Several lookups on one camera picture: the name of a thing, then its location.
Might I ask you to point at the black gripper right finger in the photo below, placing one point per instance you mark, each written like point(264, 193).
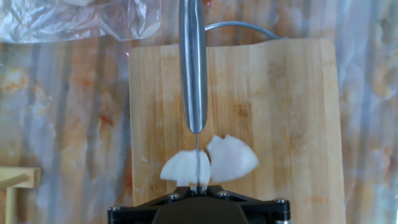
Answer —
point(264, 211)

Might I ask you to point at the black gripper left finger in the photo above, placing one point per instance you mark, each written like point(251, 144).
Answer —
point(136, 211)

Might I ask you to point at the clear plastic bag with onions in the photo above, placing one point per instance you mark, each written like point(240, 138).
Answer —
point(46, 21)

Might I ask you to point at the steel cleaver knife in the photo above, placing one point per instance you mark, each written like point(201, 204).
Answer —
point(192, 77)

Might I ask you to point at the wooden peg rack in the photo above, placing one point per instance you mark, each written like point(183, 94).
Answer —
point(31, 177)

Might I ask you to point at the bamboo cutting board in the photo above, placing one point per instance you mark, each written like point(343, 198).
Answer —
point(280, 124)

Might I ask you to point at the marble pattern plastic mat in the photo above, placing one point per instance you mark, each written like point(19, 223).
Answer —
point(367, 93)

